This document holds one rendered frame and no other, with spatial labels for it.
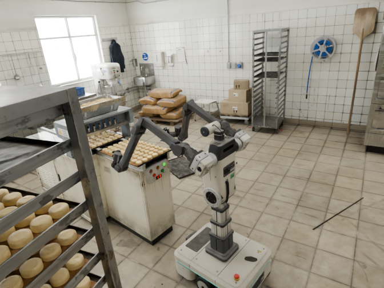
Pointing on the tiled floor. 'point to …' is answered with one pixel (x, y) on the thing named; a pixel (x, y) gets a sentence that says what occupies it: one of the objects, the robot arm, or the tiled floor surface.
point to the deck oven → (376, 109)
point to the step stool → (208, 106)
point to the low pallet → (163, 119)
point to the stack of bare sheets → (180, 167)
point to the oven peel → (369, 18)
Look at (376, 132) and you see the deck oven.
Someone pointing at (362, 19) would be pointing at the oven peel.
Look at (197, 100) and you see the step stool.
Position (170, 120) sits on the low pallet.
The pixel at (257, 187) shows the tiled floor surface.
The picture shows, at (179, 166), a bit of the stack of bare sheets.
